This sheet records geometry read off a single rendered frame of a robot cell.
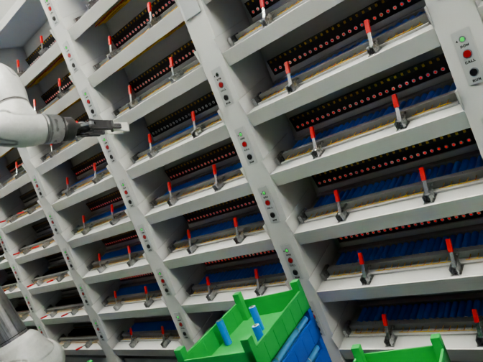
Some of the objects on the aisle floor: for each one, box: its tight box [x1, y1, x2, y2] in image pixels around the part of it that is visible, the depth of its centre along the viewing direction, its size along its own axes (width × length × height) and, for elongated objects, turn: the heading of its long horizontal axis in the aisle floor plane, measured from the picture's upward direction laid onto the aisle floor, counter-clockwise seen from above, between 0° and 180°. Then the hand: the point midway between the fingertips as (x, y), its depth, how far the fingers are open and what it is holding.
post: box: [176, 0, 359, 362], centre depth 162 cm, size 20×9×180 cm, turn 39°
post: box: [40, 0, 224, 351], centre depth 209 cm, size 20×9×180 cm, turn 39°
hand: (116, 128), depth 163 cm, fingers open, 3 cm apart
